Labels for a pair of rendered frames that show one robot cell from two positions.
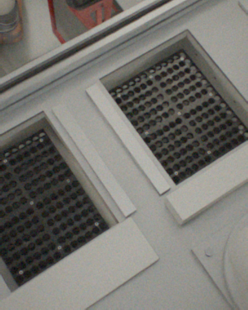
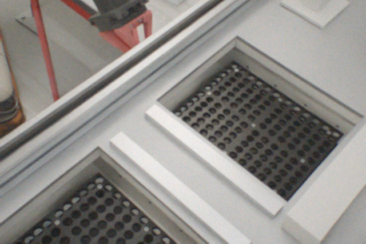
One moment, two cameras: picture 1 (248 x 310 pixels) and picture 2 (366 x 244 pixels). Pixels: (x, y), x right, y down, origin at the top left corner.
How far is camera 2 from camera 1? 0.33 m
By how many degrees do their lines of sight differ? 17
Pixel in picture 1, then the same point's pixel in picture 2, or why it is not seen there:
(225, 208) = (357, 219)
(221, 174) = (341, 173)
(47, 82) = (98, 111)
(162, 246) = not seen: outside the picture
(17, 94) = (65, 128)
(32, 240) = not seen: outside the picture
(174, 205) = (301, 222)
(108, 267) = not seen: outside the picture
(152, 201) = (266, 227)
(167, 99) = (235, 112)
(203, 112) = (278, 119)
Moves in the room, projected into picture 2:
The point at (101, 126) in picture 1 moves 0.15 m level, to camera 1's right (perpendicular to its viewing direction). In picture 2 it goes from (174, 150) to (276, 140)
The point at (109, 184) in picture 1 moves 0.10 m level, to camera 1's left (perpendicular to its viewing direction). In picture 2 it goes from (207, 216) to (127, 226)
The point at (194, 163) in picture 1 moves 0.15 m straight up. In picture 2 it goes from (291, 176) to (320, 116)
